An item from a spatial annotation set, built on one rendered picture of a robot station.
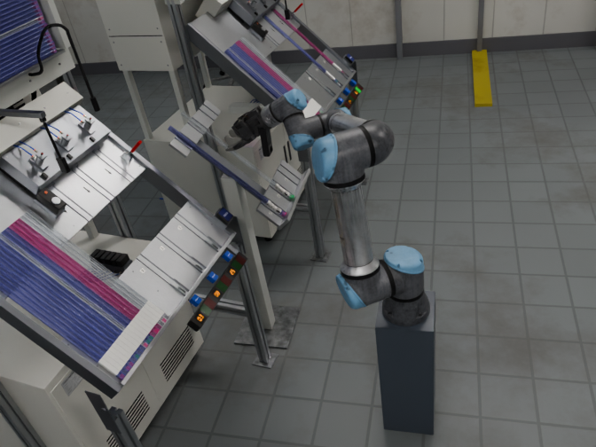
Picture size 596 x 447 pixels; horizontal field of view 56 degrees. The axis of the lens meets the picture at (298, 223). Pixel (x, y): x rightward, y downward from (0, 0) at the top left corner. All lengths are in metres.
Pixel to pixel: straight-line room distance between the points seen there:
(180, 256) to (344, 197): 0.62
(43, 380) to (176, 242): 0.57
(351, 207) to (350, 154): 0.15
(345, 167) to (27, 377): 1.16
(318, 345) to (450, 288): 0.68
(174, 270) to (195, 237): 0.16
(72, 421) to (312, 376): 0.95
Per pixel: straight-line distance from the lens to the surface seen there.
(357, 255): 1.60
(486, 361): 2.45
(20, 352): 2.04
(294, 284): 2.81
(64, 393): 1.95
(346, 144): 1.46
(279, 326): 2.60
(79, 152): 1.88
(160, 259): 1.82
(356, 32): 5.31
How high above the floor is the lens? 1.87
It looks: 36 degrees down
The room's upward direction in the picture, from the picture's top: 10 degrees counter-clockwise
